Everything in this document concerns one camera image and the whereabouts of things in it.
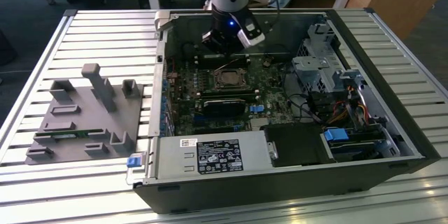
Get metal locking lever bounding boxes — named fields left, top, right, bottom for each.
left=213, top=60, right=242, bottom=72

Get silver CPU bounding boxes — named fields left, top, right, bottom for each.
left=219, top=73, right=242, bottom=86

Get CPU socket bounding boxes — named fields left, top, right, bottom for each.
left=207, top=68, right=251, bottom=91

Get white wrist webcam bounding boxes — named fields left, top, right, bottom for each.
left=235, top=19, right=266, bottom=49

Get silver case latch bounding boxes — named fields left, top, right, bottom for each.
left=153, top=10, right=175, bottom=33

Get green motherboard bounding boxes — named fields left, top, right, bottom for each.
left=161, top=52, right=298, bottom=136

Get metal drive cage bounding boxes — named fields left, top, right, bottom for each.
left=290, top=23, right=354, bottom=96

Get graphics card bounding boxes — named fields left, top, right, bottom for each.
left=201, top=99, right=246, bottom=118

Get silver heat sink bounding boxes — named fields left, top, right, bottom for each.
left=250, top=118, right=269, bottom=130

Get black plastic shroud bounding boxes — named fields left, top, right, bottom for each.
left=261, top=123, right=334, bottom=168

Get grey power supply unit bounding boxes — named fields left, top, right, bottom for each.
left=153, top=130, right=277, bottom=180

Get blue disk carrier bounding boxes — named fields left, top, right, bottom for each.
left=323, top=128, right=350, bottom=143

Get grey parts rack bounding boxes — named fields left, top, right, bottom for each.
left=23, top=62, right=146, bottom=166

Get green RAM stick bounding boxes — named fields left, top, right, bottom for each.
left=51, top=129, right=105, bottom=140

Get black PC case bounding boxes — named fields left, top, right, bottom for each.
left=131, top=8, right=441, bottom=215

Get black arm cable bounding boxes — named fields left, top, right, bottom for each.
left=259, top=0, right=282, bottom=35

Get black cable bundle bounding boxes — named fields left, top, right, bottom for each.
left=285, top=93, right=337, bottom=125

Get grey metal bay bracket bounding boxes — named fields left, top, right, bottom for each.
left=333, top=68, right=402, bottom=158

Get yellow power wires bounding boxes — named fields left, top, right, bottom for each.
left=331, top=102, right=370, bottom=124

